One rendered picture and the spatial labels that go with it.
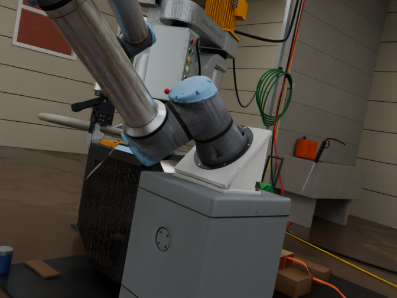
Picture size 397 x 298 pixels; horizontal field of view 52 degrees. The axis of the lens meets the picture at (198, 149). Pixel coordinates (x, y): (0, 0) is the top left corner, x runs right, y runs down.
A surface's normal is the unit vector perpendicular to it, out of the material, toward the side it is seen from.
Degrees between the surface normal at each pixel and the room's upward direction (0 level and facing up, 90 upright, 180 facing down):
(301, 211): 90
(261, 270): 90
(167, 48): 90
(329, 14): 90
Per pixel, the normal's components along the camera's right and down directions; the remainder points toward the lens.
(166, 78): -0.34, 0.00
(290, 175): -0.73, -0.10
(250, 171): 0.63, 0.16
